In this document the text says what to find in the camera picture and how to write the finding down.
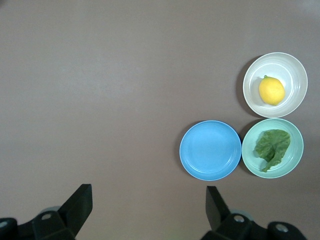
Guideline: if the mint green plate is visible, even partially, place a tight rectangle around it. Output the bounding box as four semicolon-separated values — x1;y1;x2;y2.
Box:
241;118;305;179

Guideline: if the yellow lemon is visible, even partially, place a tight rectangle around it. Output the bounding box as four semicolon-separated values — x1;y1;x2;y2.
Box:
258;75;286;106

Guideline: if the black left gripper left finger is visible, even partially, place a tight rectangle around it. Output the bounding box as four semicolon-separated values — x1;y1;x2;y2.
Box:
0;183;94;240

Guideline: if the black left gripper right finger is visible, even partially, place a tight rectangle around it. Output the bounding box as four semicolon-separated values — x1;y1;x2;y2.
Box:
201;185;306;240

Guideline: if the green lettuce leaf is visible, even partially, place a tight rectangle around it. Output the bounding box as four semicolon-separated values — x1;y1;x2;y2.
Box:
253;128;292;173

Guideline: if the white ridged plate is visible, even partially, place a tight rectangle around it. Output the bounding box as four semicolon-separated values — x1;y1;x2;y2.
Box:
242;52;309;119

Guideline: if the blue plate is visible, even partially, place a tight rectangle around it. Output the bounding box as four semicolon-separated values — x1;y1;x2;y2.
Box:
179;120;243;181

